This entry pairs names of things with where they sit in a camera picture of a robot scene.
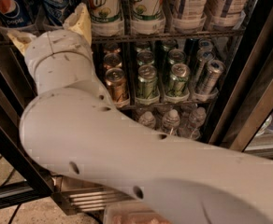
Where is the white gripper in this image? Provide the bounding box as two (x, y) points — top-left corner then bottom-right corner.
(7, 3), (94, 94)

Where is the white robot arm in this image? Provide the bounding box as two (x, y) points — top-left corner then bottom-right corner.
(7, 4), (273, 224)

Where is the front left Pepsi can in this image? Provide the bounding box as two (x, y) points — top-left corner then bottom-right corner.
(0, 0), (34, 28)

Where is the left 7UP can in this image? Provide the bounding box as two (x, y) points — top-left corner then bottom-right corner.
(88, 0), (121, 23)

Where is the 7up can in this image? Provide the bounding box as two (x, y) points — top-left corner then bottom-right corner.
(88, 0), (121, 23)
(130, 0), (163, 21)

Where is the front right gold can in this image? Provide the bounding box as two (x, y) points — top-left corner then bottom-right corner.
(105, 68), (128, 103)

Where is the right 7UP can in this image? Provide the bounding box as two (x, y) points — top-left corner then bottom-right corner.
(130, 0), (163, 21)

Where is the front left green can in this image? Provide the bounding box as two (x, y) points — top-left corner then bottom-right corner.
(136, 64), (158, 99)

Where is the green can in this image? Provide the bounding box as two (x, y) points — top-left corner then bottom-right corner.
(136, 64), (158, 99)
(165, 63), (190, 97)

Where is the front right green can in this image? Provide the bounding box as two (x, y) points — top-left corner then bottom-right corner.
(165, 63), (190, 97)

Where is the left white drink can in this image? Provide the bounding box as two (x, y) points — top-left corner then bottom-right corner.
(172, 0), (207, 20)

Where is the white drink can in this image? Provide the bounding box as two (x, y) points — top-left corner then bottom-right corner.
(209, 0), (255, 19)
(172, 0), (207, 20)

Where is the open glass fridge door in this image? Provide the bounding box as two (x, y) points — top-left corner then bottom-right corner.
(0, 70), (55, 213)

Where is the stainless steel fridge cabinet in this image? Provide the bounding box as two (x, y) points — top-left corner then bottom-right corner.
(0, 0), (273, 214)

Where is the front silver slim can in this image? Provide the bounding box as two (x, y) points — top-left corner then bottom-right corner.
(195, 60), (225, 94)

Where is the right white drink can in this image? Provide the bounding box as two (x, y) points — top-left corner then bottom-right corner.
(209, 0), (255, 19)

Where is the middle water bottle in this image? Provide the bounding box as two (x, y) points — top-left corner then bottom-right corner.
(161, 109), (180, 135)

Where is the right water bottle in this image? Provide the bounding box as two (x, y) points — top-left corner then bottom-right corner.
(179, 107), (207, 140)

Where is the clear plastic food container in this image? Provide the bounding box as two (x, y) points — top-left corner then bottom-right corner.
(103, 201), (171, 224)

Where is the black cable on floor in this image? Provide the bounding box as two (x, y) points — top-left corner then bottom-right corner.
(7, 203), (22, 224)

